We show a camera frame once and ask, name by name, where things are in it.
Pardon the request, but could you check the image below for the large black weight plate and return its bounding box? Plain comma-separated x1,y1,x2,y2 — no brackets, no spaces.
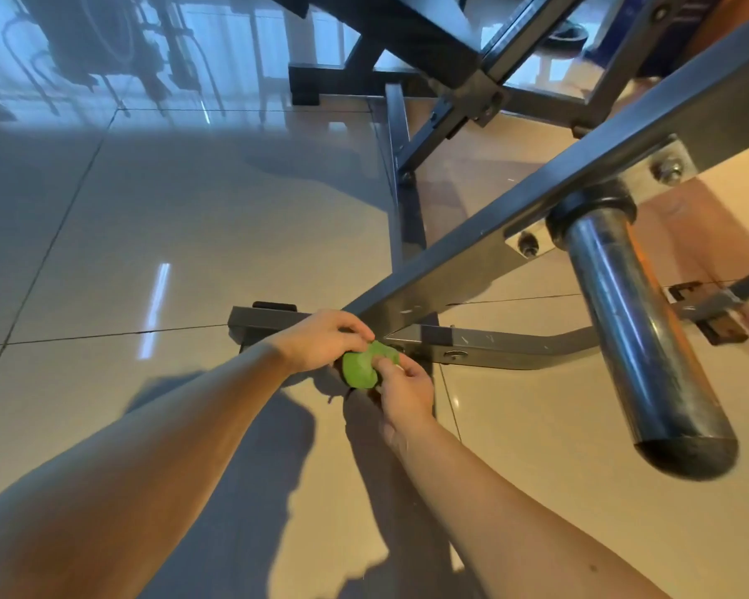
534,21,591,57

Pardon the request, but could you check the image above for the green cleaning cloth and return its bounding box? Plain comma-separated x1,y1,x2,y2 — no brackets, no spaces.
340,340,404,394

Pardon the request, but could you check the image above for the person's left hand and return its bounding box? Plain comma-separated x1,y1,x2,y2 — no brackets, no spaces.
265,310,377,377

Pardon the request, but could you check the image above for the person's right hand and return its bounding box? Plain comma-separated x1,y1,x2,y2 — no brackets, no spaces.
370,353,439,444

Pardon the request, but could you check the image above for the grey steel gym machine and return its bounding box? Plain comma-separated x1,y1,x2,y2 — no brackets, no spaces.
227,0,749,373

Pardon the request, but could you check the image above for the person's left forearm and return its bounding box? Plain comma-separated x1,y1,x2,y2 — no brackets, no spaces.
0,343,295,599

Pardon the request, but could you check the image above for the person's right forearm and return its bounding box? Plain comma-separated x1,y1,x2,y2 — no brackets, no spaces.
384,418,669,599

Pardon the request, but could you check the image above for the chrome weight storage peg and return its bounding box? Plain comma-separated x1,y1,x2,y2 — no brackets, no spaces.
547,181,741,482

